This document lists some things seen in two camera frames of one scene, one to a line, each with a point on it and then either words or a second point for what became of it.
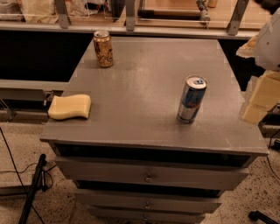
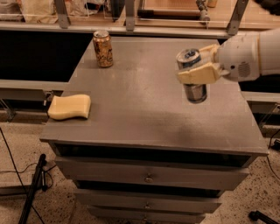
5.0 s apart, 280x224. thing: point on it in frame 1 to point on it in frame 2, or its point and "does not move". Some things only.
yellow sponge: (62, 108) does not move
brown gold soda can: (102, 42) does not move
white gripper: (269, 46) to (237, 58)
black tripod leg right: (255, 215) does not move
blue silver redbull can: (192, 98) to (195, 93)
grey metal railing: (63, 24) does not move
